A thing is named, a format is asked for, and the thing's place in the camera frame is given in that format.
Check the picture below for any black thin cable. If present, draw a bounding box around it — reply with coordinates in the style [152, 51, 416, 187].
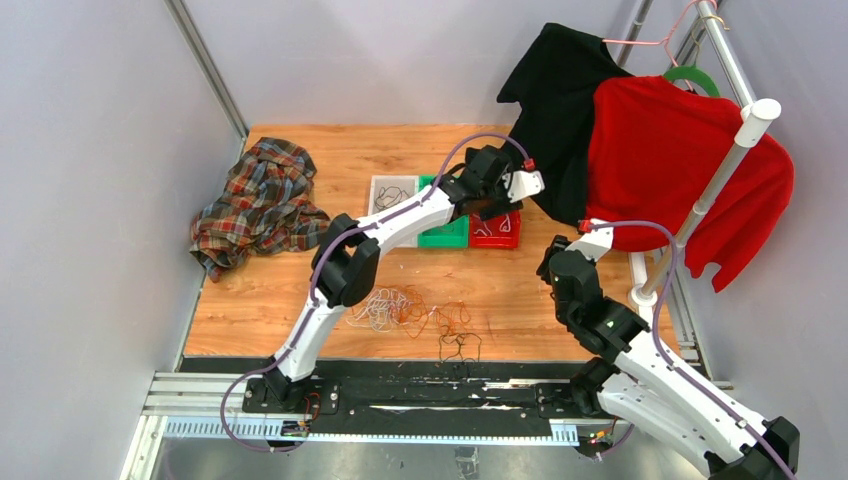
[437, 327, 484, 366]
[373, 185, 412, 208]

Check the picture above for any green hanger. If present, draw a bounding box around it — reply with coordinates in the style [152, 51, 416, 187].
[663, 65, 722, 98]

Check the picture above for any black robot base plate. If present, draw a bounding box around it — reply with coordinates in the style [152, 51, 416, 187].
[242, 360, 627, 439]

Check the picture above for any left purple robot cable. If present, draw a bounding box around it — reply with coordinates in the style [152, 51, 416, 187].
[218, 132, 535, 456]

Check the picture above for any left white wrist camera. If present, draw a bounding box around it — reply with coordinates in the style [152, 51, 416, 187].
[502, 170, 545, 203]

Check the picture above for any white plastic bin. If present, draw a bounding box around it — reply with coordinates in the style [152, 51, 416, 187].
[367, 175, 418, 215]

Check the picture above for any black t-shirt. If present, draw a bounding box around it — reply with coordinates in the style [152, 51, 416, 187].
[496, 23, 631, 226]

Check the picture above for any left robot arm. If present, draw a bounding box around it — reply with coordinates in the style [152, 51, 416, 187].
[262, 145, 533, 413]

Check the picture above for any red plastic bin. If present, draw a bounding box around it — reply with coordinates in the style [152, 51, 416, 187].
[469, 211, 521, 249]

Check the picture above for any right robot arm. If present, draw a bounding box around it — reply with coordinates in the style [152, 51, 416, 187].
[537, 235, 800, 479]

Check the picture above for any white clothes rack pole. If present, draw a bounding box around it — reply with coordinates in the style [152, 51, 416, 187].
[628, 98, 782, 313]

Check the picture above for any pink wire hanger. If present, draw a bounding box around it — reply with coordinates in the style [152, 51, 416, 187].
[602, 0, 701, 67]

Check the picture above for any red sweater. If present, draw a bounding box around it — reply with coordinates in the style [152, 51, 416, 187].
[586, 76, 794, 292]

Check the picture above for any plaid flannel shirt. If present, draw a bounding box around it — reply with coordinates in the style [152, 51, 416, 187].
[189, 137, 330, 282]

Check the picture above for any white thin cable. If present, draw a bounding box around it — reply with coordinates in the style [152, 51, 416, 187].
[472, 211, 515, 240]
[344, 287, 412, 335]

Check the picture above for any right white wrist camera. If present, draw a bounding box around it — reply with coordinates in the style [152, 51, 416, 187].
[565, 219, 614, 263]

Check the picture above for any green plastic bin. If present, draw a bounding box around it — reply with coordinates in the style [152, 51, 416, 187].
[417, 216, 470, 249]

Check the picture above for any aluminium frame rail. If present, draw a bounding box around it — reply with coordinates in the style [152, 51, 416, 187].
[164, 0, 250, 142]

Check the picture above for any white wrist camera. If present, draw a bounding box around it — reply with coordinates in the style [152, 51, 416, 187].
[502, 170, 545, 203]
[565, 219, 614, 263]

